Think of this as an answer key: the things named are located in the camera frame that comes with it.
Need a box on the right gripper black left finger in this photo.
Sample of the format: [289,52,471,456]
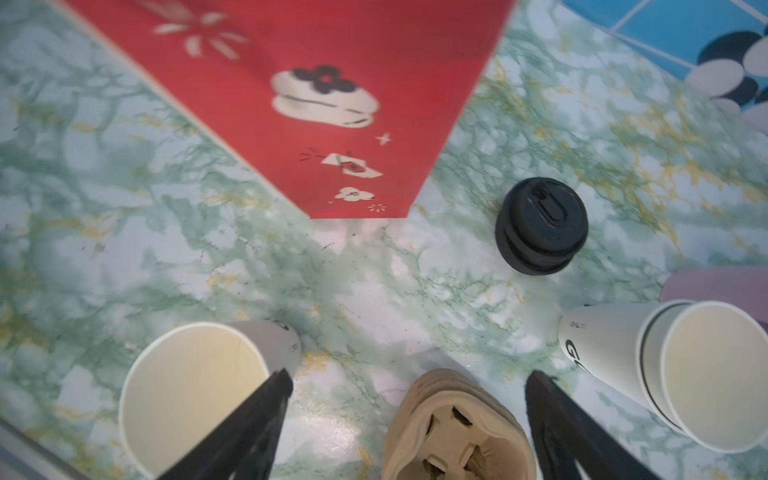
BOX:
[159,369,293,480]

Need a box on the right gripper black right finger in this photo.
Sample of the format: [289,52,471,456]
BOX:
[525,370,657,480]

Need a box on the single white paper cup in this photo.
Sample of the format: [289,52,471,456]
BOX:
[118,320,302,479]

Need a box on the brown pulp cup carrier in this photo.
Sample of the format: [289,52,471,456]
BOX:
[381,369,537,479]

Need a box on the white paper cup stack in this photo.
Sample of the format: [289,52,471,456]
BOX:
[558,300,767,454]

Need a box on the pink straw holder cup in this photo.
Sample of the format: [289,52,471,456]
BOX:
[660,266,768,329]

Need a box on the red white paper gift bag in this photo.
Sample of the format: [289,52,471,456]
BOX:
[61,0,514,219]

